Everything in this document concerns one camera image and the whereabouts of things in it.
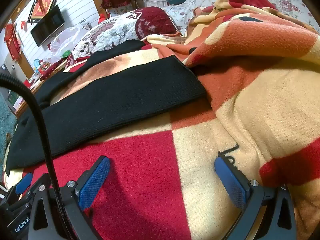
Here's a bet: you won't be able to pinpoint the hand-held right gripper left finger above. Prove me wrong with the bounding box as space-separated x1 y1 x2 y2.
27 156 111 240

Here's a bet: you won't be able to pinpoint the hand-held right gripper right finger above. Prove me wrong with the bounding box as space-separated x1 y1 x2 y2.
214 155 298 240

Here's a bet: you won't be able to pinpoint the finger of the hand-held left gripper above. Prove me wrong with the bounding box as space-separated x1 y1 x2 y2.
5 172 34 205

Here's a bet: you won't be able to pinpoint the black pants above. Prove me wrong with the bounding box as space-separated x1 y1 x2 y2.
4 39 208 178

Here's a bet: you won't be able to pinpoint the red orange checked blanket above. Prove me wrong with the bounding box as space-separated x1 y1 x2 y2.
5 0 320 240

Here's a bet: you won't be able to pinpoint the dark red cloth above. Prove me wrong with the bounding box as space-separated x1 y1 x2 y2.
41 59 68 80

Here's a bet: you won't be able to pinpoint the white plastic bag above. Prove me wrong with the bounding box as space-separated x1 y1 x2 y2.
49 26 87 60

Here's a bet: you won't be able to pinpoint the maroon white patterned pillow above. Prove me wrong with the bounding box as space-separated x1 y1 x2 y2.
66 7 182 67

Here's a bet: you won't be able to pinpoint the red cloth covered chair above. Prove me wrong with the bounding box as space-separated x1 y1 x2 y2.
100 0 139 15

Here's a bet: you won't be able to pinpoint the floral bedsheet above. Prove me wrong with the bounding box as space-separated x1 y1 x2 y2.
130 0 315 37

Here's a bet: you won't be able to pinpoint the black braided cable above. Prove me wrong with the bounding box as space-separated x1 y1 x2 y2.
0 73 75 240

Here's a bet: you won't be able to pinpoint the red hanging wall ornament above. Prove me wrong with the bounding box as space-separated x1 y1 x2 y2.
4 23 22 61

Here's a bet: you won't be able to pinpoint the black wall television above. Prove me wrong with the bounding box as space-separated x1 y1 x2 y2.
30 4 66 47

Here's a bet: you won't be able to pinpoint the red square wall decoration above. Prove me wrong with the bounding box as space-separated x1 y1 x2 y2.
27 0 62 23

